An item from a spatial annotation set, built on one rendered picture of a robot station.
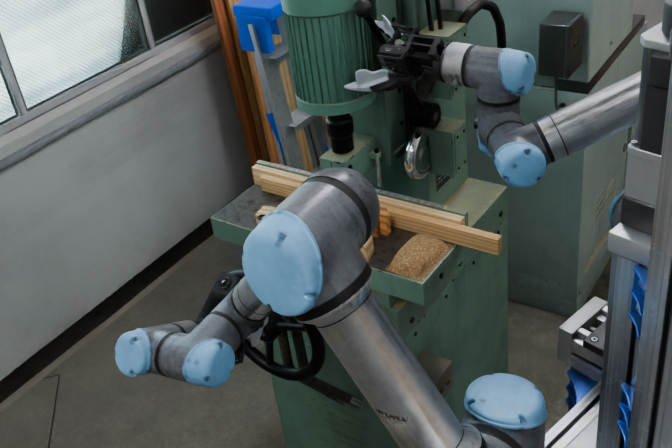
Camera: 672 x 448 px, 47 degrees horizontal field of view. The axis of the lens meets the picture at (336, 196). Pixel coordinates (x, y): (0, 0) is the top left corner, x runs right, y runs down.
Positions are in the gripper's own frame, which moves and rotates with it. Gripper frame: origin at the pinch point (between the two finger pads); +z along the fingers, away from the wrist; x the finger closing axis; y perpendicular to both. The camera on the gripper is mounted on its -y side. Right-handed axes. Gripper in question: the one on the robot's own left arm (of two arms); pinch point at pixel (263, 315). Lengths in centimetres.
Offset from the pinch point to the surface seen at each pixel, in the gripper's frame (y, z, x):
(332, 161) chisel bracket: -31.3, 22.6, -5.0
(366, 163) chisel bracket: -31.9, 32.1, -1.9
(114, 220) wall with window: 15, 81, -136
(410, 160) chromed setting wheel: -34.6, 34.7, 7.8
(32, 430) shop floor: 82, 41, -116
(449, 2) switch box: -71, 37, 9
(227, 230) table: -9.0, 22.1, -31.2
